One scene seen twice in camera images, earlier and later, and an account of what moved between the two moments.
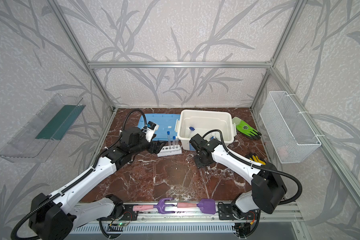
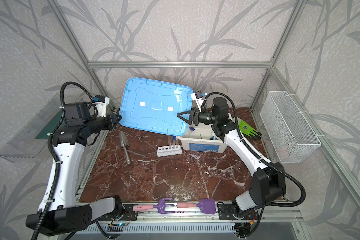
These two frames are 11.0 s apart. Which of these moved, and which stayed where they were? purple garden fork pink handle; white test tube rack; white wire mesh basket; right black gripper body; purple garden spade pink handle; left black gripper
Moved: right black gripper body; left black gripper
Stayed: purple garden spade pink handle; purple garden fork pink handle; white wire mesh basket; white test tube rack
